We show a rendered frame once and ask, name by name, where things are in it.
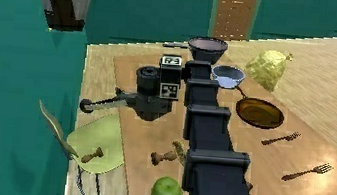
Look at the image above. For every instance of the green apple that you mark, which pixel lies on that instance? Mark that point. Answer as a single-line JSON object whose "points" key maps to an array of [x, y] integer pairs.
{"points": [[166, 194]]}

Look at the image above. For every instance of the brown frying pan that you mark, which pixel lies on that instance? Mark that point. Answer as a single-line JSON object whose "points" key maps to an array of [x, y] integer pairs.
{"points": [[259, 113]]}

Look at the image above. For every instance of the dark brown shelf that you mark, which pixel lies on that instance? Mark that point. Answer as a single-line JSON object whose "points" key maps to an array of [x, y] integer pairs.
{"points": [[63, 3]]}

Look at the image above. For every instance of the blue grey bowl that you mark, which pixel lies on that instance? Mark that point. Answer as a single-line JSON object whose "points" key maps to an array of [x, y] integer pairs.
{"points": [[228, 77]]}

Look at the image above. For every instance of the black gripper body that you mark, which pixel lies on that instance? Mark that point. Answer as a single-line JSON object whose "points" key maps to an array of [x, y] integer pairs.
{"points": [[148, 84]]}

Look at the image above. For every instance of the dark knife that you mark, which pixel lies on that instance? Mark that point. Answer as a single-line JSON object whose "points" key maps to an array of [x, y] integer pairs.
{"points": [[175, 45]]}

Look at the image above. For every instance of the light green chair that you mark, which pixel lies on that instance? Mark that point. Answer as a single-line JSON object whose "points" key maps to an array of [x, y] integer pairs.
{"points": [[101, 140]]}

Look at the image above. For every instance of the speckled brown stick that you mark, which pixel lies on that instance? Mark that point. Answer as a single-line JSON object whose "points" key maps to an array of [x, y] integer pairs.
{"points": [[179, 152]]}

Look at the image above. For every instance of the dark brown bowl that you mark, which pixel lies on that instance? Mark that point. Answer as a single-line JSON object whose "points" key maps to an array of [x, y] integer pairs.
{"points": [[207, 50]]}

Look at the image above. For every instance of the dark brown fork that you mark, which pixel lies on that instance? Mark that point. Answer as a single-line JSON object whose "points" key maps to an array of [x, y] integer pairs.
{"points": [[304, 172], [278, 139]]}

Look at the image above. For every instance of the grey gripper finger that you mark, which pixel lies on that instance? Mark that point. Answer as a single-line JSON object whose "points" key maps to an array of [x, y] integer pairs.
{"points": [[109, 104]]}

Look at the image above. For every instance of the brown room door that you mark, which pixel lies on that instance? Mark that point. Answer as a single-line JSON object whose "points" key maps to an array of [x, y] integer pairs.
{"points": [[235, 13]]}

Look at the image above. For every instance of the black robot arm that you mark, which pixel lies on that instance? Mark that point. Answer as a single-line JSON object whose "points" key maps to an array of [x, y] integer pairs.
{"points": [[212, 155]]}

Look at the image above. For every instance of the light brown wooden table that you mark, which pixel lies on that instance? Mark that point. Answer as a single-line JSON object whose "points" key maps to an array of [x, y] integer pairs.
{"points": [[147, 134]]}

